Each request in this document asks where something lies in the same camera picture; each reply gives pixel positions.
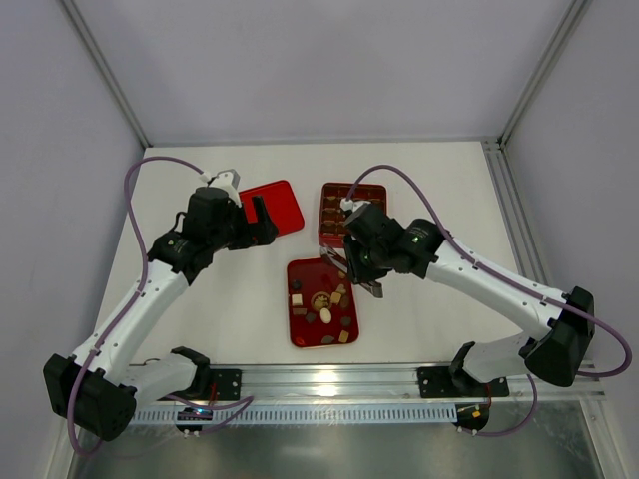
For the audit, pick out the red tin lid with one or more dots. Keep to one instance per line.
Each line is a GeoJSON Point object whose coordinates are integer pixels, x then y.
{"type": "Point", "coordinates": [281, 203]}

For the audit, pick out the white oval chocolate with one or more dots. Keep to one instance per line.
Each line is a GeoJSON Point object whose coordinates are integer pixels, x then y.
{"type": "Point", "coordinates": [325, 315]}

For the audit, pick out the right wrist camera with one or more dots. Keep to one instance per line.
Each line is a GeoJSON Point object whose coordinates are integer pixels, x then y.
{"type": "Point", "coordinates": [350, 206]}

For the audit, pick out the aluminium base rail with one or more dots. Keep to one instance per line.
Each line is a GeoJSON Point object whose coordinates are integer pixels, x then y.
{"type": "Point", "coordinates": [420, 381]}

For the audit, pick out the right aluminium frame post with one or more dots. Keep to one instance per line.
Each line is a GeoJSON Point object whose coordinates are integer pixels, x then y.
{"type": "Point", "coordinates": [551, 54]}

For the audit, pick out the red chocolate box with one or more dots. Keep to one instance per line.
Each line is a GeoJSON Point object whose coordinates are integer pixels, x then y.
{"type": "Point", "coordinates": [331, 229]}

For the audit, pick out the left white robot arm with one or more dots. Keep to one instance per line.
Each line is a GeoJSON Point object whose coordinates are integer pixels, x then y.
{"type": "Point", "coordinates": [94, 388]}

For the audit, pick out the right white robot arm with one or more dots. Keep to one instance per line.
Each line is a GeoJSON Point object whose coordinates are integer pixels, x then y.
{"type": "Point", "coordinates": [554, 336]}

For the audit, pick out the red lacquer tray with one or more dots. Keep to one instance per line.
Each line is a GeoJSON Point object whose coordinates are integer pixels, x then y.
{"type": "Point", "coordinates": [321, 305]}

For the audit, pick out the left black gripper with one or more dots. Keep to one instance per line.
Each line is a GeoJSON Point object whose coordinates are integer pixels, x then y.
{"type": "Point", "coordinates": [251, 228]}

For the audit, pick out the white slotted cable duct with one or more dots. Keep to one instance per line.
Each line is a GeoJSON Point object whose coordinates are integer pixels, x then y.
{"type": "Point", "coordinates": [298, 414]}

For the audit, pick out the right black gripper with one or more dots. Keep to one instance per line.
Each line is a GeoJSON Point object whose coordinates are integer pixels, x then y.
{"type": "Point", "coordinates": [352, 272]}

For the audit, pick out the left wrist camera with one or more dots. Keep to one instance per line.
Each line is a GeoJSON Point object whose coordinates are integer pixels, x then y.
{"type": "Point", "coordinates": [227, 180]}

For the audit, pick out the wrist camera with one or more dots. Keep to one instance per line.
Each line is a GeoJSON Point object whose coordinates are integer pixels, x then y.
{"type": "Point", "coordinates": [227, 180]}
{"type": "Point", "coordinates": [350, 206]}

